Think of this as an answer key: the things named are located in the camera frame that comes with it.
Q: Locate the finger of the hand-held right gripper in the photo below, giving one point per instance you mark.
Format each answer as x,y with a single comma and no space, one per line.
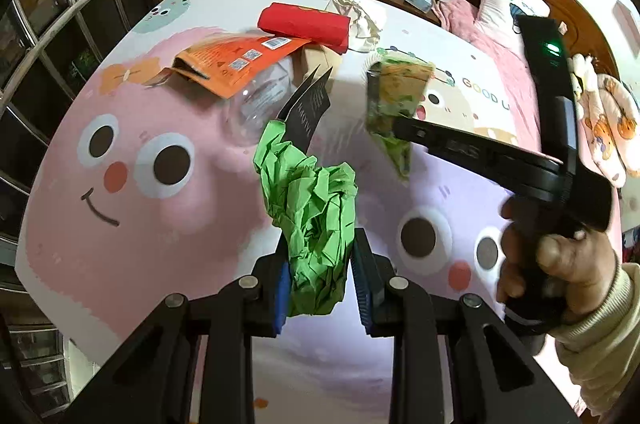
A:
374,98
450,143

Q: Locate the green paper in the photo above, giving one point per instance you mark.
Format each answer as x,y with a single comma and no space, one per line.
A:
310,214

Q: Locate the white plush toy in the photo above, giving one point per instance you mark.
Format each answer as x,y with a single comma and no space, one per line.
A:
582,76

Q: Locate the clear plastic container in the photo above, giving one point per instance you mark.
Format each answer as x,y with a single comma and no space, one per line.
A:
255,103

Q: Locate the wooden nightstand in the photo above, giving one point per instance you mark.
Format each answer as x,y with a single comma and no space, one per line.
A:
390,3

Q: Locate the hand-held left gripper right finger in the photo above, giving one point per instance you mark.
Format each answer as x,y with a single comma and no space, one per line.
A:
362,294

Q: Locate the printed cartoon tablecloth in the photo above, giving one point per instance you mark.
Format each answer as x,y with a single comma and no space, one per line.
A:
150,229

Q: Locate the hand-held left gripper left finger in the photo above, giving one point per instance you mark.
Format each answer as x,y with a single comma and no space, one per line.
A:
282,299

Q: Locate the green carton packet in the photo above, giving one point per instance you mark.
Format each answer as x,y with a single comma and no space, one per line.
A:
400,93

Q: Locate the orange pouch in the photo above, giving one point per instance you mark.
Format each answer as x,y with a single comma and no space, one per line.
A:
225,58

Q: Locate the white pink cartoon pillow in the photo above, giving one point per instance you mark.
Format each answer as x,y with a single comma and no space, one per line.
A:
505,8

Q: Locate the red box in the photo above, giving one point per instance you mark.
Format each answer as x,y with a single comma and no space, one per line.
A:
300,23

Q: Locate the pink wall shelf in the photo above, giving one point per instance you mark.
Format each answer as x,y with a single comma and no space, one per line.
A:
627,21

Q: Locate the black paper packet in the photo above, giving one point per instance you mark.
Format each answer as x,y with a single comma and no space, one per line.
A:
307,113

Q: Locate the metal window grille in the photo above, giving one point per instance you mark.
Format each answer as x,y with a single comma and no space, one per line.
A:
45,28

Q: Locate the white paper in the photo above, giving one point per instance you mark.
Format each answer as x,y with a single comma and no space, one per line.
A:
360,18

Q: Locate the person's right hand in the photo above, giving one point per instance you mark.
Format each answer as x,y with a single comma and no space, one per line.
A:
585,264

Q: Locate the pink bedsheet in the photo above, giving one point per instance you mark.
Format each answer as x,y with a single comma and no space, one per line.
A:
465,23

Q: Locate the person's right forearm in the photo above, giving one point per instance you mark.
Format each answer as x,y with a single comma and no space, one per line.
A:
600,344

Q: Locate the rolled orange print quilt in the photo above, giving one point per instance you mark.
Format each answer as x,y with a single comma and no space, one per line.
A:
610,128

